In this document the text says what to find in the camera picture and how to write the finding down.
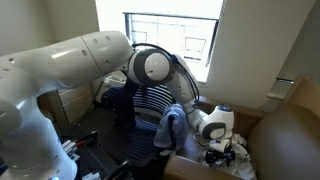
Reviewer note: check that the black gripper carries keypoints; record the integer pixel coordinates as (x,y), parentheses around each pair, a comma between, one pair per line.
(220,156)

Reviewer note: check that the grey t-shirt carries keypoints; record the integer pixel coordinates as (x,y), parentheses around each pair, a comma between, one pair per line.
(243,168)

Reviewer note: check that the light blue shirt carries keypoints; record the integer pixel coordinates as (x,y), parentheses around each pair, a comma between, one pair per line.
(170,128)

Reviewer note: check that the navy blue garment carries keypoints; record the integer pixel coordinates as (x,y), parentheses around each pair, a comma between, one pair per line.
(123,106)

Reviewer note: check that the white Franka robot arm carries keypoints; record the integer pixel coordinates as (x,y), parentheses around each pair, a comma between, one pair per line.
(66,66)

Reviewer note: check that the tan leather couch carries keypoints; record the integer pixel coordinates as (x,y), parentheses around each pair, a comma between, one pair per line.
(286,143)

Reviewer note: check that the black mesh office chair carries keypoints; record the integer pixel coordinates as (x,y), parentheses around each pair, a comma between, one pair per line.
(146,133)

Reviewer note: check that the grey glossy panel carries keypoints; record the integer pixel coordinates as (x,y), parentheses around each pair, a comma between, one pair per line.
(280,89)

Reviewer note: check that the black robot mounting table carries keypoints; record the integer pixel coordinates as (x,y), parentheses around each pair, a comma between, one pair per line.
(96,160)

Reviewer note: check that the small white box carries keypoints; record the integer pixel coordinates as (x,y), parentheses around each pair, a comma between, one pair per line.
(90,176)

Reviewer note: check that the white connector blocks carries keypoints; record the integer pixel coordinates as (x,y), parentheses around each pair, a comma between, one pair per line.
(70,150)

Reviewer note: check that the wooden filing cabinet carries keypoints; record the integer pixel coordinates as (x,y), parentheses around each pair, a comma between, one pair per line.
(75,101)

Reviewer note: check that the window with dark frame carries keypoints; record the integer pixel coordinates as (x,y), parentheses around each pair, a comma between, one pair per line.
(166,36)

